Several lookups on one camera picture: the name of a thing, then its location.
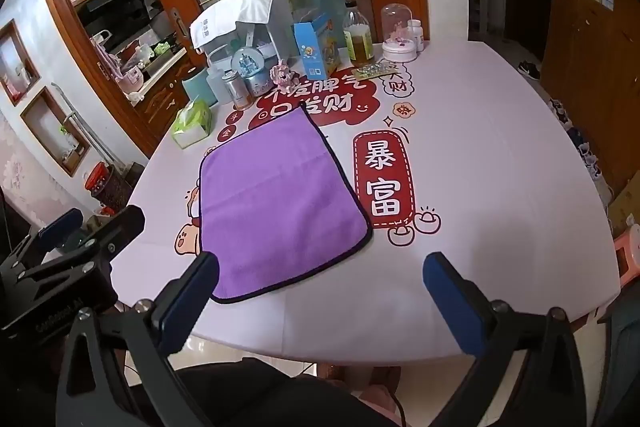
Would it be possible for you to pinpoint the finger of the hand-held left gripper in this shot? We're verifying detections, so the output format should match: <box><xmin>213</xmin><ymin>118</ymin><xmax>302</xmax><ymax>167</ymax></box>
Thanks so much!
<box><xmin>19</xmin><ymin>205</ymin><xmax>146</xmax><ymax>280</ymax></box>
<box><xmin>0</xmin><ymin>208</ymin><xmax>85</xmax><ymax>279</ymax></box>

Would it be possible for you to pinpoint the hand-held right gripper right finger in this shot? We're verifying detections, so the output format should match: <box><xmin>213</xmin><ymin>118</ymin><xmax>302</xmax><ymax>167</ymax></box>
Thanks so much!
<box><xmin>423</xmin><ymin>251</ymin><xmax>597</xmax><ymax>427</ymax></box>

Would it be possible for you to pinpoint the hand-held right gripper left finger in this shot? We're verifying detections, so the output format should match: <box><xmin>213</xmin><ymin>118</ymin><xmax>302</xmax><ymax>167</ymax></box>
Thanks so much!
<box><xmin>55</xmin><ymin>251</ymin><xmax>221</xmax><ymax>427</ymax></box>

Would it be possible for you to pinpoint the purple towel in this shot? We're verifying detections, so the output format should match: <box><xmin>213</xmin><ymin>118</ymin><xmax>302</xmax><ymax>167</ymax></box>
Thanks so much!
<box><xmin>198</xmin><ymin>105</ymin><xmax>374</xmax><ymax>305</ymax></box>

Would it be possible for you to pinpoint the dark woven basket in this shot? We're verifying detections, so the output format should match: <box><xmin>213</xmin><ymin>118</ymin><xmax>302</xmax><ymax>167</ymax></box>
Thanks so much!
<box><xmin>95</xmin><ymin>162</ymin><xmax>147</xmax><ymax>214</ymax></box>

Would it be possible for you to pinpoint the red bucket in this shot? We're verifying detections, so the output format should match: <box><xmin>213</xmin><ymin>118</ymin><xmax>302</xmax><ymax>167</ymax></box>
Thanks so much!
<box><xmin>84</xmin><ymin>162</ymin><xmax>113</xmax><ymax>198</ymax></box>

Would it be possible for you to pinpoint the green tissue pack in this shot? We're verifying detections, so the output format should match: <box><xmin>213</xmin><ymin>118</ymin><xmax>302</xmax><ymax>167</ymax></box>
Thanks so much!
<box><xmin>171</xmin><ymin>100</ymin><xmax>213</xmax><ymax>149</ymax></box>

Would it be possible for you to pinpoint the person's dark clothing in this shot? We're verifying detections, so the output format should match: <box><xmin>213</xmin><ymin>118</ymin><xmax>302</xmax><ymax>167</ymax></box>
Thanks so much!
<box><xmin>170</xmin><ymin>357</ymin><xmax>401</xmax><ymax>427</ymax></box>

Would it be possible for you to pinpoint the wooden kitchen base cabinet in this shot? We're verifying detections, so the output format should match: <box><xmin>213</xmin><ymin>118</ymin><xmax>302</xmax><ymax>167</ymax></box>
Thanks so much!
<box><xmin>125</xmin><ymin>52</ymin><xmax>201</xmax><ymax>135</ymax></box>

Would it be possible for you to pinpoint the translucent plastic container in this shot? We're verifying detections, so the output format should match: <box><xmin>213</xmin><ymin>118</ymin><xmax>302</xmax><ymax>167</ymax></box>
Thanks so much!
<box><xmin>205</xmin><ymin>66</ymin><xmax>232</xmax><ymax>105</ymax></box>

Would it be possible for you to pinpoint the metal tin can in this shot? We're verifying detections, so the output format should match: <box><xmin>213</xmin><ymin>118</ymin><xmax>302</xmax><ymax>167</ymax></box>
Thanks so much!
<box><xmin>221</xmin><ymin>69</ymin><xmax>251</xmax><ymax>109</ymax></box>

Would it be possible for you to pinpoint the pink printed tablecloth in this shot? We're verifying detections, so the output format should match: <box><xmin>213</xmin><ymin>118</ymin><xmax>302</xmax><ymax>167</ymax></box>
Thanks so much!
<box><xmin>112</xmin><ymin>38</ymin><xmax>619</xmax><ymax>365</ymax></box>

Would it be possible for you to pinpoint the pink plastic stool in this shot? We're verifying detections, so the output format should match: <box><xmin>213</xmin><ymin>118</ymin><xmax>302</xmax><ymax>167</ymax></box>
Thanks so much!
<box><xmin>614</xmin><ymin>227</ymin><xmax>640</xmax><ymax>294</ymax></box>

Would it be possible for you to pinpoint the snow globe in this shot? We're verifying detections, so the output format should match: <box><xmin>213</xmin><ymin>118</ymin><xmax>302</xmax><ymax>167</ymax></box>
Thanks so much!
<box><xmin>231</xmin><ymin>48</ymin><xmax>275</xmax><ymax>98</ymax></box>

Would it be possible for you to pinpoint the black range hood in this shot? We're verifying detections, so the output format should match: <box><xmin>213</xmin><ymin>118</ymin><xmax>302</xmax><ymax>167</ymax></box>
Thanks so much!
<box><xmin>75</xmin><ymin>0</ymin><xmax>157</xmax><ymax>42</ymax></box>

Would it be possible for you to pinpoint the pink toy figure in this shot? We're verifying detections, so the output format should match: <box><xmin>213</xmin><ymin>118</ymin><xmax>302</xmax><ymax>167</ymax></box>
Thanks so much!
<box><xmin>269</xmin><ymin>61</ymin><xmax>296</xmax><ymax>88</ymax></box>

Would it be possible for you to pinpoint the white cloth-covered appliance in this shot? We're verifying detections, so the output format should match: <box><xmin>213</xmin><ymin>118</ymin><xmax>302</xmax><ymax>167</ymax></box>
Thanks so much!
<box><xmin>189</xmin><ymin>0</ymin><xmax>298</xmax><ymax>72</ymax></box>

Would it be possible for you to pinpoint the pill blister pack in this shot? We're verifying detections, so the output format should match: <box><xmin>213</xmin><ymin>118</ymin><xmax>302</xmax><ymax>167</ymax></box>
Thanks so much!
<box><xmin>351</xmin><ymin>62</ymin><xmax>401</xmax><ymax>82</ymax></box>

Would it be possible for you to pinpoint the blue cardboard box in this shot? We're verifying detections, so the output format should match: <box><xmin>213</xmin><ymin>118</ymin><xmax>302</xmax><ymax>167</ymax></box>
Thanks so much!
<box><xmin>293</xmin><ymin>13</ymin><xmax>341</xmax><ymax>81</ymax></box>

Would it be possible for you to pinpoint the glass dome on white base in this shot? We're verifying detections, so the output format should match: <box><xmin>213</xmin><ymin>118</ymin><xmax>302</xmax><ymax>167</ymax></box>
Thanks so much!
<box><xmin>381</xmin><ymin>3</ymin><xmax>418</xmax><ymax>64</ymax></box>

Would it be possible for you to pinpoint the white pill bottle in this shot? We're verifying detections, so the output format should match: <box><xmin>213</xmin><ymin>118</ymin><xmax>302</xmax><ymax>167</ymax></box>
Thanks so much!
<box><xmin>406</xmin><ymin>20</ymin><xmax>426</xmax><ymax>52</ymax></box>

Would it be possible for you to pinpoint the plastic oil bottle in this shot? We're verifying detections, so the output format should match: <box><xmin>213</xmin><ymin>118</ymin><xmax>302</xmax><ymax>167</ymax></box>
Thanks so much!
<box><xmin>342</xmin><ymin>1</ymin><xmax>375</xmax><ymax>64</ymax></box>

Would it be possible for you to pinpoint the wooden framed wall niche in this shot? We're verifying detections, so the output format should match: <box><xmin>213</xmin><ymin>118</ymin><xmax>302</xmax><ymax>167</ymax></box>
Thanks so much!
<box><xmin>0</xmin><ymin>19</ymin><xmax>42</xmax><ymax>94</ymax></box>
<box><xmin>21</xmin><ymin>87</ymin><xmax>92</xmax><ymax>178</ymax></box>

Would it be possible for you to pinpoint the black cable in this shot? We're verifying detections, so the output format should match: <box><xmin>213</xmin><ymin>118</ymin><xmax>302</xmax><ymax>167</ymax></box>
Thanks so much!
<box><xmin>385</xmin><ymin>384</ymin><xmax>407</xmax><ymax>427</ymax></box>

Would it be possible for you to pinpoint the silver door handle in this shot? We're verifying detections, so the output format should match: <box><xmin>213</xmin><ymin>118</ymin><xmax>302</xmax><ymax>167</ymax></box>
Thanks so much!
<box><xmin>170</xmin><ymin>8</ymin><xmax>187</xmax><ymax>45</ymax></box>

